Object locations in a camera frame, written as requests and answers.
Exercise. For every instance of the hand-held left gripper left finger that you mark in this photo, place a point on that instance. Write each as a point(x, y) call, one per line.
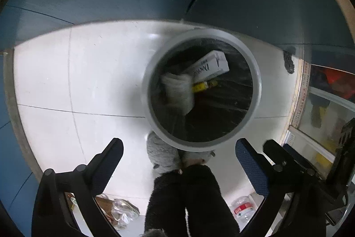
point(111, 160)

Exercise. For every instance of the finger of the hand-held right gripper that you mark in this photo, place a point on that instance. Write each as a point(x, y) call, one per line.
point(339, 167)

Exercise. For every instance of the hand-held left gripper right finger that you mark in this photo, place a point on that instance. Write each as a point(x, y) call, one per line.
point(251, 167)

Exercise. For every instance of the grey round trash can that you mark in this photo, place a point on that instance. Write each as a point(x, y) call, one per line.
point(144, 92)

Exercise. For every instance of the white paper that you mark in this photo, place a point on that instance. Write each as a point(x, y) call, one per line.
point(177, 92)

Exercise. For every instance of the black trash bag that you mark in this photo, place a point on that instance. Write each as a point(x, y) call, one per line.
point(222, 114)

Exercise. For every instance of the brown paper scrap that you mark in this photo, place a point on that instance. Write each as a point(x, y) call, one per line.
point(104, 202)

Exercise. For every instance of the clear plastic bottle red label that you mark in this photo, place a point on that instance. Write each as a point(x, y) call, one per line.
point(244, 209)

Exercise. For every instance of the grey plush cloth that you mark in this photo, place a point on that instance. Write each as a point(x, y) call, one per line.
point(162, 153)

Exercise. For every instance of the crumpled clear plastic wrapper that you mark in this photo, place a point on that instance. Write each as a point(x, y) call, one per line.
point(122, 212)

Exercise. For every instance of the glass display case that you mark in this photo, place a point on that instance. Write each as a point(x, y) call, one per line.
point(319, 114)

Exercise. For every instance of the grey fluffy slipper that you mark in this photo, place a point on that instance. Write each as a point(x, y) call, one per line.
point(154, 233)

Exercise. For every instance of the red orange item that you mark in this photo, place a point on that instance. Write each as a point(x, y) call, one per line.
point(335, 78)

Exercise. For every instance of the yellow tube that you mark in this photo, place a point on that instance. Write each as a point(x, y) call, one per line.
point(201, 86)

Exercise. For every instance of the white cardboard box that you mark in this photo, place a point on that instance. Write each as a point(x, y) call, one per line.
point(210, 67)

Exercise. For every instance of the black fuzzy object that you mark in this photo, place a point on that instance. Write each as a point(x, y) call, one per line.
point(288, 62)

